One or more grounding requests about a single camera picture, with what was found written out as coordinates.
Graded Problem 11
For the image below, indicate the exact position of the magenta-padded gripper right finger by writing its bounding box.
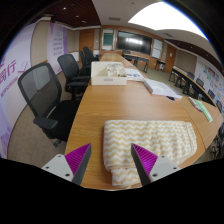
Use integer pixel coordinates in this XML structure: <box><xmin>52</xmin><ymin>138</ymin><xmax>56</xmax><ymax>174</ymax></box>
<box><xmin>130</xmin><ymin>143</ymin><xmax>181</xmax><ymax>187</ymax></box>

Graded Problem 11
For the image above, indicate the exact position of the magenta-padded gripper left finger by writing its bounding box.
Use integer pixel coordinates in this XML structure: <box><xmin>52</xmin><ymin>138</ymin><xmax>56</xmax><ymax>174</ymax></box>
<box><xmin>41</xmin><ymin>143</ymin><xmax>92</xmax><ymax>186</ymax></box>

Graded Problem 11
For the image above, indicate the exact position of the cream zigzag pattern towel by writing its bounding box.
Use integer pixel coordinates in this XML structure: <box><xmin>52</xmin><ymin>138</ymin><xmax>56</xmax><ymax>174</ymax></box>
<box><xmin>102</xmin><ymin>119</ymin><xmax>198</xmax><ymax>188</ymax></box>

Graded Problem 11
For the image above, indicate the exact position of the row of black chairs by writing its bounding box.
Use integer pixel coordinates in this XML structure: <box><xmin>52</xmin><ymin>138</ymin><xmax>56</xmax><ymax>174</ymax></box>
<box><xmin>186</xmin><ymin>71</ymin><xmax>224</xmax><ymax>158</ymax></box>

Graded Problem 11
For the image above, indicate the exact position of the green folder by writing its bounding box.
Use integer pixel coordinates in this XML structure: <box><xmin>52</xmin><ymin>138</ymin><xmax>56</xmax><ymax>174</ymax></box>
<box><xmin>194</xmin><ymin>98</ymin><xmax>214</xmax><ymax>123</ymax></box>

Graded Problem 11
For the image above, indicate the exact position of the white marker pen pack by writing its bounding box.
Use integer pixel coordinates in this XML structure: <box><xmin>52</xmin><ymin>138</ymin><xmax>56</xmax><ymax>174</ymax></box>
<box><xmin>187</xmin><ymin>96</ymin><xmax>201</xmax><ymax>109</ymax></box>

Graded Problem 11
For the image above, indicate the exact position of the white booklet stack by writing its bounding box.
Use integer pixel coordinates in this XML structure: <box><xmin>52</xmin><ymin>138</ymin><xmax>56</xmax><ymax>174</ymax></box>
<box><xmin>142</xmin><ymin>78</ymin><xmax>184</xmax><ymax>100</ymax></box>

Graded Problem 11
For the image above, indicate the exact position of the large black mesh office chair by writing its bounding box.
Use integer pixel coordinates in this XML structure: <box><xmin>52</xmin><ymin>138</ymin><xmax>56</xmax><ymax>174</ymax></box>
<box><xmin>17</xmin><ymin>62</ymin><xmax>81</xmax><ymax>148</ymax></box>

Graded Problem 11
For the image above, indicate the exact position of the white open cardboard box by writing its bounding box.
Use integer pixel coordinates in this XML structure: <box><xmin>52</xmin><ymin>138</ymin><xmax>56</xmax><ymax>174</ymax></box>
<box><xmin>90</xmin><ymin>61</ymin><xmax>128</xmax><ymax>86</ymax></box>

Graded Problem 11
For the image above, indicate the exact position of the white printed paper sheet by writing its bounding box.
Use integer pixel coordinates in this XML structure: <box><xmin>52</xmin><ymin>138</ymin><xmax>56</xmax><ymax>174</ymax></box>
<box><xmin>123</xmin><ymin>67</ymin><xmax>145</xmax><ymax>82</ymax></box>

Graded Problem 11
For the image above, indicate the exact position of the long row of wooden tables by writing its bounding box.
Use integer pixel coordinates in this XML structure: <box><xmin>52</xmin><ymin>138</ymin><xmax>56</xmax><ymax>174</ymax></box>
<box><xmin>168</xmin><ymin>65</ymin><xmax>216</xmax><ymax>106</ymax></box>

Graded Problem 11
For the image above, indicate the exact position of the small dark side desk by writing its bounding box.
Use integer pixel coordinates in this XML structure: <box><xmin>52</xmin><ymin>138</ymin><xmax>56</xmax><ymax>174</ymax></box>
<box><xmin>154</xmin><ymin>59</ymin><xmax>167</xmax><ymax>72</ymax></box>

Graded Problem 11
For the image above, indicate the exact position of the group of black office chairs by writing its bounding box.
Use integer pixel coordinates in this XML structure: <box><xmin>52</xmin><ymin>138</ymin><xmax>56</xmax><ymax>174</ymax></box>
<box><xmin>78</xmin><ymin>46</ymin><xmax>100</xmax><ymax>73</ymax></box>

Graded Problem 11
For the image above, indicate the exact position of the wooden door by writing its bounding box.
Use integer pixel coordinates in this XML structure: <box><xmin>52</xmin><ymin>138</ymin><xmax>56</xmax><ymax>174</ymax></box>
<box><xmin>163</xmin><ymin>43</ymin><xmax>178</xmax><ymax>74</ymax></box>
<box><xmin>78</xmin><ymin>29</ymin><xmax>95</xmax><ymax>56</ymax></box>

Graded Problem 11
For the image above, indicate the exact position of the dark front desk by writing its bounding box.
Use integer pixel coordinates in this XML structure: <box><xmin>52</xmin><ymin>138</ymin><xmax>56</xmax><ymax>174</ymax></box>
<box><xmin>122</xmin><ymin>49</ymin><xmax>150</xmax><ymax>74</ymax></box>

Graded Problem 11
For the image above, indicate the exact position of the plain white whiteboard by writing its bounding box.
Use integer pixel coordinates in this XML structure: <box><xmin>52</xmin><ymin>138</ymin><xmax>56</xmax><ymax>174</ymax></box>
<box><xmin>151</xmin><ymin>38</ymin><xmax>164</xmax><ymax>60</ymax></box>

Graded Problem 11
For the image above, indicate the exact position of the whiteboard with green panel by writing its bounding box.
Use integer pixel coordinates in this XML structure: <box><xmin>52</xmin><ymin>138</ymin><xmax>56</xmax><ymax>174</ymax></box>
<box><xmin>101</xmin><ymin>28</ymin><xmax>115</xmax><ymax>51</ymax></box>

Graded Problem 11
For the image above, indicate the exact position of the large ceiling light panel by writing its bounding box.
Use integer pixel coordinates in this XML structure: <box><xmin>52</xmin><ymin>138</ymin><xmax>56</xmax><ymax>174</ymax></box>
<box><xmin>128</xmin><ymin>1</ymin><xmax>208</xmax><ymax>39</ymax></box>

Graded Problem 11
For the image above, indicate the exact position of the colourful wall poster collage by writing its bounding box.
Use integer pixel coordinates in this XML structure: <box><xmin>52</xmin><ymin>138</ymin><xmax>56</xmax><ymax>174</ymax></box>
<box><xmin>196</xmin><ymin>58</ymin><xmax>224</xmax><ymax>108</ymax></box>

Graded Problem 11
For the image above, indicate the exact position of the purple wall banner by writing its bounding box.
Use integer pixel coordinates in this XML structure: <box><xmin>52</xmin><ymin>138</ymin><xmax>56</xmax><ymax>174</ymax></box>
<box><xmin>46</xmin><ymin>22</ymin><xmax>69</xmax><ymax>75</ymax></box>

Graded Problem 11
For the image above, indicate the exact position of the large black wall screen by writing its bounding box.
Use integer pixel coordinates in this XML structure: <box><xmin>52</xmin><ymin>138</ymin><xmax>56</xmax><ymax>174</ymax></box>
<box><xmin>116</xmin><ymin>30</ymin><xmax>153</xmax><ymax>56</ymax></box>

